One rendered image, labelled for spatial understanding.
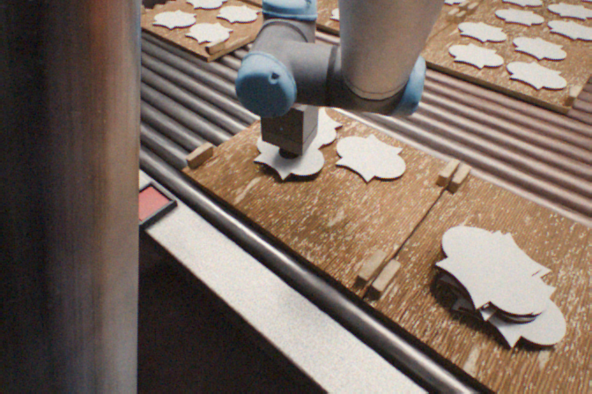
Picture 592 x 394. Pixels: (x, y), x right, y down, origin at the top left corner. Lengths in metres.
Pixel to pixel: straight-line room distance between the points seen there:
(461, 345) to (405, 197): 0.26
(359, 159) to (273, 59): 0.36
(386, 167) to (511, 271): 0.28
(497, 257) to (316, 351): 0.28
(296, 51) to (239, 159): 0.35
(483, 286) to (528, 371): 0.11
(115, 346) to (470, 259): 0.50
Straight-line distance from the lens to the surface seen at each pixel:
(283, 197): 0.69
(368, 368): 0.57
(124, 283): 0.17
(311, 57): 0.47
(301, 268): 0.62
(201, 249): 0.66
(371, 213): 0.68
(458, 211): 0.72
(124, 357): 0.19
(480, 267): 0.60
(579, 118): 1.13
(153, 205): 0.73
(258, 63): 0.45
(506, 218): 0.75
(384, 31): 0.28
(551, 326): 0.63
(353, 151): 0.77
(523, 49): 1.30
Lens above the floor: 1.45
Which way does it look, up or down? 44 degrees down
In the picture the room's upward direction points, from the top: straight up
